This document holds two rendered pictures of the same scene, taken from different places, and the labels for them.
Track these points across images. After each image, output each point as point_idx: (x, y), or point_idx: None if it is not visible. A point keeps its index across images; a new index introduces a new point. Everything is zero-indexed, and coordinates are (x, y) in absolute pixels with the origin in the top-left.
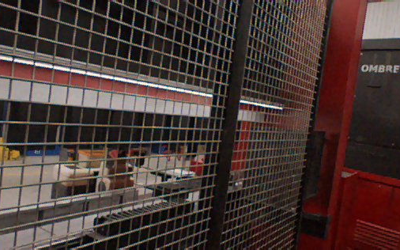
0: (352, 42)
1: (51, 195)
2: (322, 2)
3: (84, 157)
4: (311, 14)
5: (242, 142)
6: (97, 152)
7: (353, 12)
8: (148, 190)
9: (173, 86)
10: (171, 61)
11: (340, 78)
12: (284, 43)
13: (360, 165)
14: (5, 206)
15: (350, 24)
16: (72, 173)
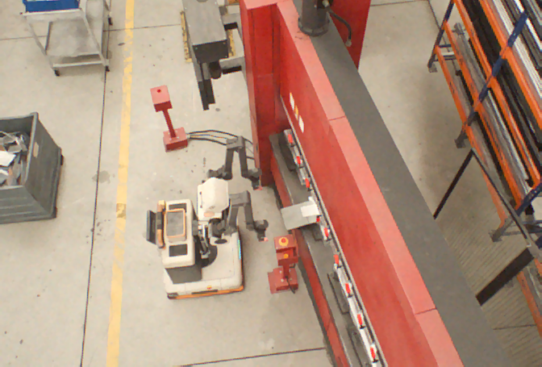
0: (365, 22)
1: (170, 273)
2: None
3: (180, 237)
4: (327, 10)
5: (272, 114)
6: (167, 217)
7: (367, 1)
8: (26, 107)
9: (517, 321)
10: (520, 321)
11: (356, 48)
12: (483, 233)
13: None
14: (2, 291)
15: (364, 10)
16: (193, 256)
